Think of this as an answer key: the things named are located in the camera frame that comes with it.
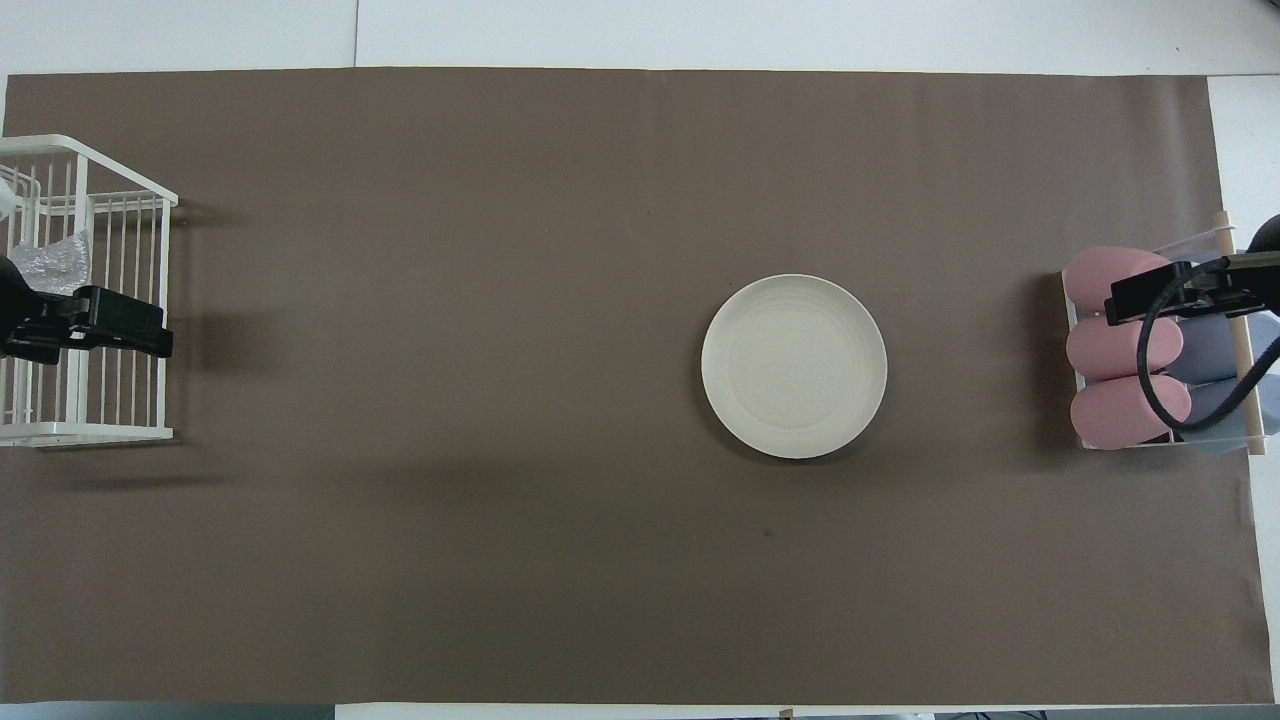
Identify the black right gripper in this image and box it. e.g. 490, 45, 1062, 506
1104, 250, 1280, 327

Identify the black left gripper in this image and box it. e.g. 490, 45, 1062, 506
0, 285, 174, 364

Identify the silver mesh sponge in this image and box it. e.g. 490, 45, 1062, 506
8, 230, 93, 298

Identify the cream round plate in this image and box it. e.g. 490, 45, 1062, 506
700, 274, 888, 461

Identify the pink plastic cup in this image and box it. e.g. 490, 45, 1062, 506
1066, 312, 1185, 383
1063, 246, 1174, 315
1070, 373, 1194, 451

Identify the blue plastic cup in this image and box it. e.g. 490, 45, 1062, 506
1175, 345, 1280, 454
1165, 312, 1280, 385

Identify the cup rack with wooden rod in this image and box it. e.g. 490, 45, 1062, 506
1061, 210, 1272, 459

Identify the brown table mat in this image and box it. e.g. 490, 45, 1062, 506
0, 67, 1273, 706

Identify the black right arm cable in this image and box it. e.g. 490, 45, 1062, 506
1139, 260, 1280, 434

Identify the white wire dish rack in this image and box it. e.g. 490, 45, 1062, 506
0, 134, 180, 449

